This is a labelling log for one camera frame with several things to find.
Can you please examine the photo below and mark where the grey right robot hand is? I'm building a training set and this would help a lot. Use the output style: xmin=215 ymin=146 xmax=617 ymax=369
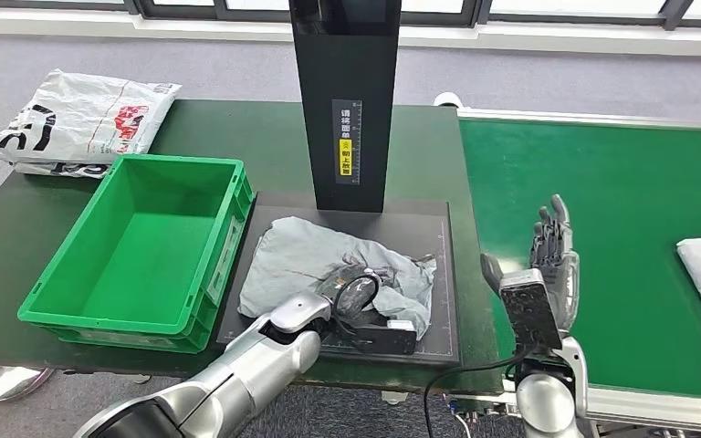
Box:
xmin=480 ymin=194 xmax=581 ymax=331

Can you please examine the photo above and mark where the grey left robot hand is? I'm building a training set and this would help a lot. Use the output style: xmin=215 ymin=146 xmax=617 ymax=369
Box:
xmin=319 ymin=264 xmax=388 ymax=328

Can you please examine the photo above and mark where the green conveyor belt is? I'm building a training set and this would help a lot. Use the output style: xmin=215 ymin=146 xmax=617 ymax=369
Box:
xmin=459 ymin=118 xmax=701 ymax=402

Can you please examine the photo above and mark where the silver conveyor control box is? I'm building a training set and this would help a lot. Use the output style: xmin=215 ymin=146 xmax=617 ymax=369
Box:
xmin=444 ymin=392 xmax=518 ymax=424

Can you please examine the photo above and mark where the flat white printed parcel bag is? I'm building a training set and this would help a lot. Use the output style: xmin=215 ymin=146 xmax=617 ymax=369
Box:
xmin=15 ymin=160 xmax=113 ymax=180

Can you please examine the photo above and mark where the large white printed parcel bag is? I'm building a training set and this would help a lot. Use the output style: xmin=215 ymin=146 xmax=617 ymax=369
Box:
xmin=0 ymin=68 xmax=183 ymax=165

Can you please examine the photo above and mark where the yellow and black ruler label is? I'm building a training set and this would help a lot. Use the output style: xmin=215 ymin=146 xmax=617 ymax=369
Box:
xmin=331 ymin=99 xmax=363 ymax=186

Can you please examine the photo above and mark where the dark green table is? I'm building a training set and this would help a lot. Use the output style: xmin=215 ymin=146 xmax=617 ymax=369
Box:
xmin=0 ymin=99 xmax=505 ymax=395

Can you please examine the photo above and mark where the black scanner column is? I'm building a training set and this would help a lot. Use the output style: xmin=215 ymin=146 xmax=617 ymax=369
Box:
xmin=288 ymin=0 xmax=403 ymax=214

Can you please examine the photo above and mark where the green plastic crate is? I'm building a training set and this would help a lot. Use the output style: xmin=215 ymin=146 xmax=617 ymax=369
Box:
xmin=17 ymin=153 xmax=256 ymax=355

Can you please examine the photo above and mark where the round chrome base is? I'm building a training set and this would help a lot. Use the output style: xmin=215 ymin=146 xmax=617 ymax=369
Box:
xmin=0 ymin=362 xmax=56 ymax=403

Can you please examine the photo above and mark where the white window sill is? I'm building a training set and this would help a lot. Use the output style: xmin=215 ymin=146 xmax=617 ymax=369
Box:
xmin=0 ymin=5 xmax=701 ymax=57

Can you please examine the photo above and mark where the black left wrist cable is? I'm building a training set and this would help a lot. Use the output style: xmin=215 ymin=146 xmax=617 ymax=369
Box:
xmin=330 ymin=273 xmax=383 ymax=339

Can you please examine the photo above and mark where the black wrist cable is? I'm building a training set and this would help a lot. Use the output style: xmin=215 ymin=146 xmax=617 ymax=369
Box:
xmin=330 ymin=273 xmax=383 ymax=339
xmin=423 ymin=347 xmax=536 ymax=438

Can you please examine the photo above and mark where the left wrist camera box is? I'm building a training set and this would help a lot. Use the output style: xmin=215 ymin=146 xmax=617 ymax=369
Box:
xmin=350 ymin=318 xmax=418 ymax=357

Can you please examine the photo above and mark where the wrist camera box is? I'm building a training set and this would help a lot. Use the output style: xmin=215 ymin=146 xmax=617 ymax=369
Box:
xmin=350 ymin=318 xmax=418 ymax=357
xmin=498 ymin=268 xmax=564 ymax=352

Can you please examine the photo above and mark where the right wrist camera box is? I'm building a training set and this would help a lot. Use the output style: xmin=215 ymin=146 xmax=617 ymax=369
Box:
xmin=498 ymin=268 xmax=564 ymax=352

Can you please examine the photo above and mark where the black scanner base plate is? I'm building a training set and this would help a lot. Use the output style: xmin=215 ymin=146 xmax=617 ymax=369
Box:
xmin=214 ymin=192 xmax=462 ymax=367

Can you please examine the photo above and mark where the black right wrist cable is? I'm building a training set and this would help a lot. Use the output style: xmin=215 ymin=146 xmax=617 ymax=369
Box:
xmin=423 ymin=347 xmax=536 ymax=438

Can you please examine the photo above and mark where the aluminium conveyor frame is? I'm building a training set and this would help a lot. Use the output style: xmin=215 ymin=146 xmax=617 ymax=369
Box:
xmin=434 ymin=91 xmax=701 ymax=438

